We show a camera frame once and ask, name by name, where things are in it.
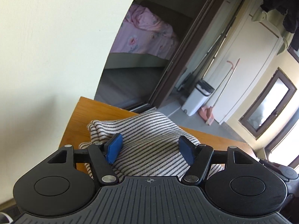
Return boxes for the bed with pink floral bedding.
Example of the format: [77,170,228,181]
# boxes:
[110,3,179,68]

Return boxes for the white trash bin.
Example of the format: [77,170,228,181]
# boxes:
[182,79,215,116]

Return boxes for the dark hanging clothes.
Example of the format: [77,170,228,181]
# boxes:
[260,0,299,34]

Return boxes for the striped knit sweater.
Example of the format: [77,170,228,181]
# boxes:
[79,111,224,180]

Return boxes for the brown framed window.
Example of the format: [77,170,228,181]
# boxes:
[239,67,298,141]

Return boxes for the pink dustpan and broom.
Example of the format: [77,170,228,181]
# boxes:
[199,61,235,125]

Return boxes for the white door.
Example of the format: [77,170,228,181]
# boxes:
[203,0,284,125]

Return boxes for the light green hanging cloth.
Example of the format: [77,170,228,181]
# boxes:
[252,7,293,54]

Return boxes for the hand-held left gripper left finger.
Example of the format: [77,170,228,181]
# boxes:
[48,133,123,184]

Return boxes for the brown sliding door frame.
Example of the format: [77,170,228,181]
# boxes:
[93,0,236,112]

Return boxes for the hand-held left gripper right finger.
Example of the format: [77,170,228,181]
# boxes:
[178,136,255,185]

